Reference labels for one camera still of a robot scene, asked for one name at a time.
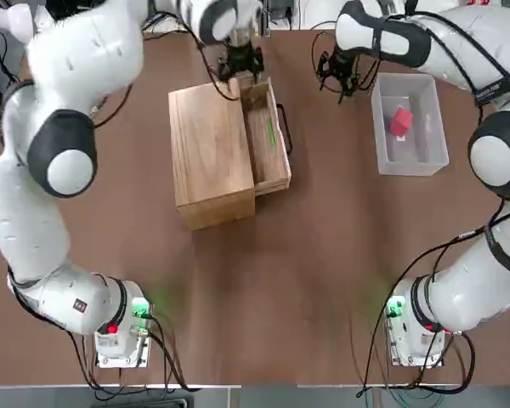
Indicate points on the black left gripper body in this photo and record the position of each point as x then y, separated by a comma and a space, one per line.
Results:
241, 57

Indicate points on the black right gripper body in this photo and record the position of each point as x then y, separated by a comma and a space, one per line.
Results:
343, 64

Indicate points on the red bag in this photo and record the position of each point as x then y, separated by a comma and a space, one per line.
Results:
401, 121

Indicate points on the green stick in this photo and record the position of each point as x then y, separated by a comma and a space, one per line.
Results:
272, 134

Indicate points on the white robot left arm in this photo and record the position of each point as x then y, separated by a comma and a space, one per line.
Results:
47, 212

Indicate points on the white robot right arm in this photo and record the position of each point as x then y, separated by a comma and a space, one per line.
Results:
472, 276

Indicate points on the wooden drawer cabinet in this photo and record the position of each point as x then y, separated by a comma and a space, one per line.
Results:
208, 149

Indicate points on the clear plastic box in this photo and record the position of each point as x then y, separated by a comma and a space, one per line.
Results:
412, 153

